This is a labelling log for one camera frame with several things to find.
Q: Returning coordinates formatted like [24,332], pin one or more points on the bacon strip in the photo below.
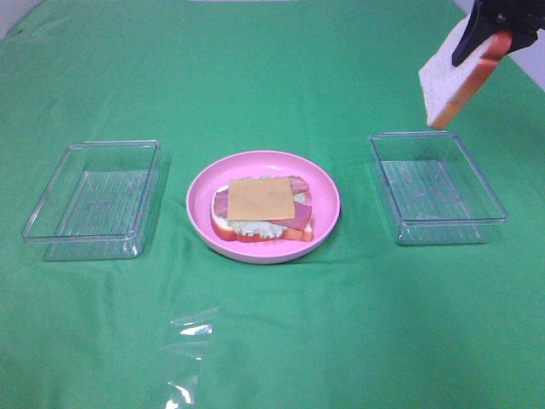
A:
[303,213]
[261,199]

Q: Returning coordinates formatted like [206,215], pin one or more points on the clear plastic tray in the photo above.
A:
[431,190]
[97,203]

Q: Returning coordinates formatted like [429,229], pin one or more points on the clear right plastic tray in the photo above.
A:
[431,190]

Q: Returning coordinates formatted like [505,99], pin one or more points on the yellow cheese slice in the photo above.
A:
[261,199]

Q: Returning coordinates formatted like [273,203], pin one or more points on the green tablecloth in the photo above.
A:
[361,322]

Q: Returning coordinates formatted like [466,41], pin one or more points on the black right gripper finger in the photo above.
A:
[522,38]
[478,29]

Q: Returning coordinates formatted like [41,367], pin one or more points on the green lettuce leaf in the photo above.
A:
[264,208]

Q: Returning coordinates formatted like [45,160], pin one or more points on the pink round plate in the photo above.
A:
[325,200]

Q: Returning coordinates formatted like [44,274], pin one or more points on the clear left plastic tray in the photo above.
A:
[97,203]

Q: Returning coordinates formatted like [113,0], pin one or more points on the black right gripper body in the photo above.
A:
[523,15]

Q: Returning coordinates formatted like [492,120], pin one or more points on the bread slice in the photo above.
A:
[255,231]
[446,88]

